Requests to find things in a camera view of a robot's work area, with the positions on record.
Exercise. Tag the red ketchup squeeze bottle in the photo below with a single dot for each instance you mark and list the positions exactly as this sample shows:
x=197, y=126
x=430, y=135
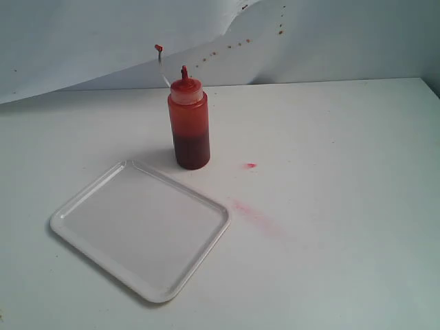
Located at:
x=189, y=120

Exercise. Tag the white rectangular plastic tray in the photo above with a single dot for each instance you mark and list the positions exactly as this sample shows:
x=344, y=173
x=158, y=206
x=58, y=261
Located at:
x=145, y=229

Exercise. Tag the white paper backdrop sheet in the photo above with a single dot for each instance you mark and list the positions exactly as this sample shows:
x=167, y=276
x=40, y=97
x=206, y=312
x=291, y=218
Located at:
x=84, y=45

